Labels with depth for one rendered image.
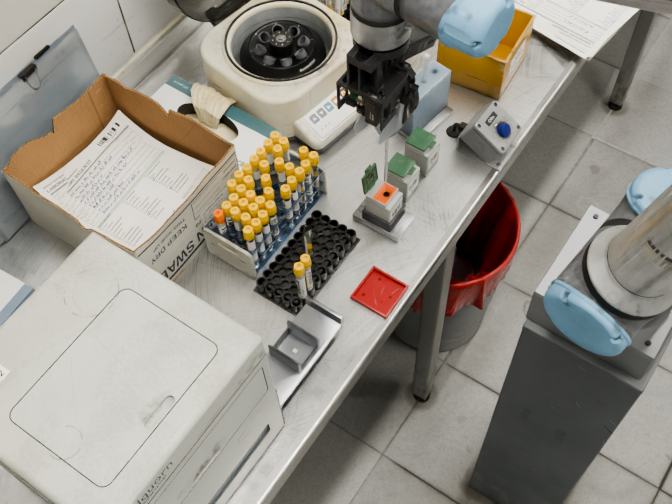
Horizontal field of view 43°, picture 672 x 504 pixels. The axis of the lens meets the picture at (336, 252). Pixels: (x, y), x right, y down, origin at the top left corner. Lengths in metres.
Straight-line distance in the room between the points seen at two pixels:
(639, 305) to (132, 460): 0.59
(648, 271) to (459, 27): 0.33
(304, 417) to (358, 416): 0.94
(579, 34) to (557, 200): 0.93
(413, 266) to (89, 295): 0.55
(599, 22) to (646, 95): 1.16
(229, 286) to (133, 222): 0.19
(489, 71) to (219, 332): 0.78
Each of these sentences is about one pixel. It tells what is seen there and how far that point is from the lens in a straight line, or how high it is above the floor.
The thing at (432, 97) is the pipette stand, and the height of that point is 0.95.
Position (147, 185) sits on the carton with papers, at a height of 0.94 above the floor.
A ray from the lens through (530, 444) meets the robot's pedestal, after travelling 1.73.
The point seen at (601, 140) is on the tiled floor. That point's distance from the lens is 2.74.
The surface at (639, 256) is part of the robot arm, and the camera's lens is 0.97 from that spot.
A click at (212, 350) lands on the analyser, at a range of 1.00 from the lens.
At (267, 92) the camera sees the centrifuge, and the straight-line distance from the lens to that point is 1.46.
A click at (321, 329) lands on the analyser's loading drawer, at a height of 0.91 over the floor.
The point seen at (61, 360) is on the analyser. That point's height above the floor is 1.17.
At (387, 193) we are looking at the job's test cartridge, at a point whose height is 0.95.
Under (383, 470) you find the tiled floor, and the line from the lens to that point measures 2.16.
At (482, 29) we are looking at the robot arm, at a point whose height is 1.43.
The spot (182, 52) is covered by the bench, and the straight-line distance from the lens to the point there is 1.72.
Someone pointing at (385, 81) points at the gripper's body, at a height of 1.26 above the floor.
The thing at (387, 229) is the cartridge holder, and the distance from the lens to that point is 1.40.
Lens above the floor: 2.07
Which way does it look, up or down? 59 degrees down
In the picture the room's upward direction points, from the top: 4 degrees counter-clockwise
